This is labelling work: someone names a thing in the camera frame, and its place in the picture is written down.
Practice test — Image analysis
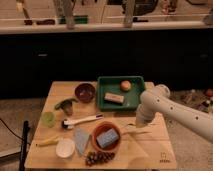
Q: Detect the silver metal fork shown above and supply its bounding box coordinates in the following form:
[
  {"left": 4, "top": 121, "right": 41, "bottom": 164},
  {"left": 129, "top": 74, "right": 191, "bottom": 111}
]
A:
[{"left": 121, "top": 123, "right": 147, "bottom": 135}]

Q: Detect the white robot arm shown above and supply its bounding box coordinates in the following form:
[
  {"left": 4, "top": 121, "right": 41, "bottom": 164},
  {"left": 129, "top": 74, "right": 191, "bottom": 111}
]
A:
[{"left": 135, "top": 84, "right": 213, "bottom": 143}]

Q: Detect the purple bowl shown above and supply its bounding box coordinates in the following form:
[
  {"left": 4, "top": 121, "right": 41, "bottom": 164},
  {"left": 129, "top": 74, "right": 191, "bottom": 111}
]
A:
[{"left": 75, "top": 83, "right": 96, "bottom": 103}]

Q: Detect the orange bowl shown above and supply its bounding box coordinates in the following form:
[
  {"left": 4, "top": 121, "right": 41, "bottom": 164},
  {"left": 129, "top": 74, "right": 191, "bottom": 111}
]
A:
[{"left": 91, "top": 121, "right": 121, "bottom": 152}]

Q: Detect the white round bowl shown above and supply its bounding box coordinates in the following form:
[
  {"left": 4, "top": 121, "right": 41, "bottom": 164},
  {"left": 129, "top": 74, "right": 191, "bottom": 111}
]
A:
[{"left": 56, "top": 138, "right": 75, "bottom": 158}]

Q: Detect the green plastic tray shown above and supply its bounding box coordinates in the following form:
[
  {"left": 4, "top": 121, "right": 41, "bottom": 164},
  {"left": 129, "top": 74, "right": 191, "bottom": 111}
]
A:
[{"left": 96, "top": 76, "right": 145, "bottom": 112}]

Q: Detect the tan wooden block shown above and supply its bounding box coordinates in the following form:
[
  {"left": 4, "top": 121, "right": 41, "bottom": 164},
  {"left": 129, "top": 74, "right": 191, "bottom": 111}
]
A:
[{"left": 104, "top": 93, "right": 124, "bottom": 104}]

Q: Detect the orange round fruit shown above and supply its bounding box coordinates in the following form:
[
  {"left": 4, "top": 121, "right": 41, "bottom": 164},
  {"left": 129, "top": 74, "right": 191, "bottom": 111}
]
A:
[{"left": 120, "top": 80, "right": 131, "bottom": 91}]

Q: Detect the green broccoli toy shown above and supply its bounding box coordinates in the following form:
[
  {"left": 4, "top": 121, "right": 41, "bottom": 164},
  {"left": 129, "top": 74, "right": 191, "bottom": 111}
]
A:
[{"left": 54, "top": 98, "right": 77, "bottom": 116}]

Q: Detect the blue sponge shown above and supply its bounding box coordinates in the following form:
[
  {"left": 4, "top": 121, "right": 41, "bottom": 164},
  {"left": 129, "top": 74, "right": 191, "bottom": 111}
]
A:
[{"left": 96, "top": 129, "right": 119, "bottom": 148}]

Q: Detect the grey blue cloth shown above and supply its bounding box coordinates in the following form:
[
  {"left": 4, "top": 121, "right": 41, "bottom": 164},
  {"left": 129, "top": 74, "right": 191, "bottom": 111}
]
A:
[{"left": 74, "top": 128, "right": 90, "bottom": 156}]

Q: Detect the small green cup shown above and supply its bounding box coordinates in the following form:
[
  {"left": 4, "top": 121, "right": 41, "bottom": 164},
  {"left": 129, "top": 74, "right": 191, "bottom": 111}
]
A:
[{"left": 41, "top": 112, "right": 55, "bottom": 128}]

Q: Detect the purple grape bunch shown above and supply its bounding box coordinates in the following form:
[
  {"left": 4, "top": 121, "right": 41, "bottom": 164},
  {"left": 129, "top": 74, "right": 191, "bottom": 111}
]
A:
[{"left": 85, "top": 151, "right": 115, "bottom": 166}]

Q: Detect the yellow banana toy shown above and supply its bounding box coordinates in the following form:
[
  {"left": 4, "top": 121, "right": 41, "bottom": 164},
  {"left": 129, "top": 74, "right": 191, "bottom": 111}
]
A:
[{"left": 37, "top": 136, "right": 60, "bottom": 147}]

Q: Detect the black stand pole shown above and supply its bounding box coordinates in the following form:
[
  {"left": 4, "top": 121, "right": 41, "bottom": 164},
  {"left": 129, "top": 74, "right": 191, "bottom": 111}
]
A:
[{"left": 19, "top": 121, "right": 30, "bottom": 171}]

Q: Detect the black cable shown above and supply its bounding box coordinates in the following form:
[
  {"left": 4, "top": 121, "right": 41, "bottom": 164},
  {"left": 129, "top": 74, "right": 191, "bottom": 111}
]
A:
[{"left": 0, "top": 118, "right": 23, "bottom": 141}]

